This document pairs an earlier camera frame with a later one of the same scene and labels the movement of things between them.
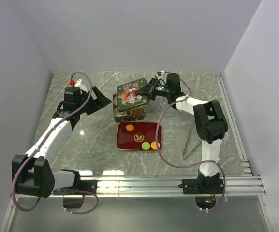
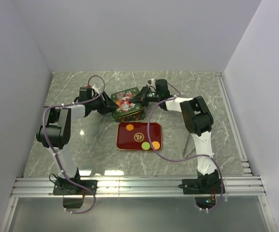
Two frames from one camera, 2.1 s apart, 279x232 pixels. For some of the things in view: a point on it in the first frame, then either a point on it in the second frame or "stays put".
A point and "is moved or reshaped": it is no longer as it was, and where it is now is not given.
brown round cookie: x=129 y=127 stays put
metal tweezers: x=183 y=157 stays put
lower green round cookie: x=145 y=146 stays put
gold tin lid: x=127 y=98 is moved or reshaped
